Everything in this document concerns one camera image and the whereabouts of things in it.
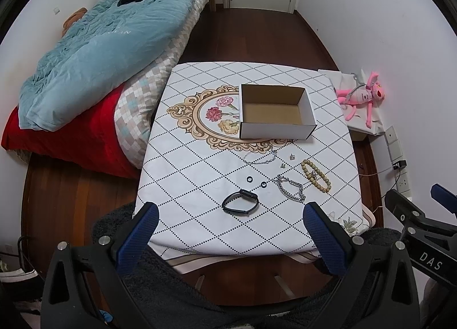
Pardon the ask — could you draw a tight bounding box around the wooden bead bracelet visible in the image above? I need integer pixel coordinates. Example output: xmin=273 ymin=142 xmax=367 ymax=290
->
xmin=300 ymin=159 xmax=332 ymax=194

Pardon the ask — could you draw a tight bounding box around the silver curb chain bracelet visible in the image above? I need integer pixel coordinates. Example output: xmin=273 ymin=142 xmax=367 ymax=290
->
xmin=273 ymin=174 xmax=307 ymax=203

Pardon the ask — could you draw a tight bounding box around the black fitness band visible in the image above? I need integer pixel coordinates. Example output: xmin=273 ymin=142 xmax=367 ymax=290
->
xmin=222 ymin=189 xmax=259 ymax=216

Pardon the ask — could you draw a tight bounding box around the thin silver necklace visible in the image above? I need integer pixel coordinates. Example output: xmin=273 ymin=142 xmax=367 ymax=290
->
xmin=242 ymin=148 xmax=280 ymax=167

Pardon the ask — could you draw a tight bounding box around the black plug adapter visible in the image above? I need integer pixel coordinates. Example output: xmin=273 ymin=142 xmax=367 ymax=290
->
xmin=392 ymin=160 xmax=407 ymax=171

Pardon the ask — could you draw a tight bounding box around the white diamond-pattern tablecloth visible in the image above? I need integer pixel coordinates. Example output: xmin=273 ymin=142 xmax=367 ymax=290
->
xmin=136 ymin=62 xmax=369 ymax=259

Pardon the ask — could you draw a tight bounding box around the red blanket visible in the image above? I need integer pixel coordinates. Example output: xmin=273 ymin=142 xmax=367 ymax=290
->
xmin=1 ymin=87 xmax=139 ymax=179

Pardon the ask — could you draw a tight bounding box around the pink panther plush toy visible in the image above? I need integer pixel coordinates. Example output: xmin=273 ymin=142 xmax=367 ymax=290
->
xmin=335 ymin=72 xmax=385 ymax=128

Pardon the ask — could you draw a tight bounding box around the checkered bed sheet mattress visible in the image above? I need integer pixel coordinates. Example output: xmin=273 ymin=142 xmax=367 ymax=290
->
xmin=114 ymin=0 xmax=210 ymax=168

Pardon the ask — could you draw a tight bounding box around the white cardboard box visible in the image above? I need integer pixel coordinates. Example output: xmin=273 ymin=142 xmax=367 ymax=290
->
xmin=238 ymin=84 xmax=317 ymax=140

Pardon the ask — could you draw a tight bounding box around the light blue duvet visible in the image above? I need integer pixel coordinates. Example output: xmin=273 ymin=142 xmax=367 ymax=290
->
xmin=18 ymin=0 xmax=195 ymax=131

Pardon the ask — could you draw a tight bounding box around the wall power strip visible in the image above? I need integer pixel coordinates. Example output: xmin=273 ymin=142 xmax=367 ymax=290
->
xmin=385 ymin=126 xmax=412 ymax=201

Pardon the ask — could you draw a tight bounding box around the brown item by wall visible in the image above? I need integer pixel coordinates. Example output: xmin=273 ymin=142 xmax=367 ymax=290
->
xmin=61 ymin=7 xmax=87 ymax=37

